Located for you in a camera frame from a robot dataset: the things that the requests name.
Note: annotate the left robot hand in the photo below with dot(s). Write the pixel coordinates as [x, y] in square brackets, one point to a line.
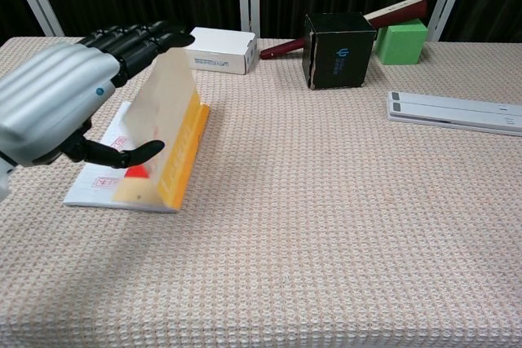
[53, 95]

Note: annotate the red and yellow bookmark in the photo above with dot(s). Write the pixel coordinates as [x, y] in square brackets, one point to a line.
[130, 193]

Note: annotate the orange cover lined notebook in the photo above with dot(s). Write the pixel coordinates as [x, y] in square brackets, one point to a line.
[179, 152]

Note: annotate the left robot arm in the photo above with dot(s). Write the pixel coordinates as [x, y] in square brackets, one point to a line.
[3, 177]

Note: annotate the white cardboard box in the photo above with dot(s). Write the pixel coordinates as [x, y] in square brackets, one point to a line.
[222, 44]

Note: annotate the black cardboard box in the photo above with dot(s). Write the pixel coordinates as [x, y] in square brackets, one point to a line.
[342, 58]

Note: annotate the beige waffle tablecloth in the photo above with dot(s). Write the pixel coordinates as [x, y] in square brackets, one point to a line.
[367, 221]

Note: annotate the green foam block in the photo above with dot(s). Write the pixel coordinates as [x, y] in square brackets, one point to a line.
[401, 44]

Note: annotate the dark red wooden stick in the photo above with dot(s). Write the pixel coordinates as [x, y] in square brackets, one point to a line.
[401, 11]

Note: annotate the white folding stand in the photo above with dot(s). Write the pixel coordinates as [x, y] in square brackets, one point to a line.
[448, 109]

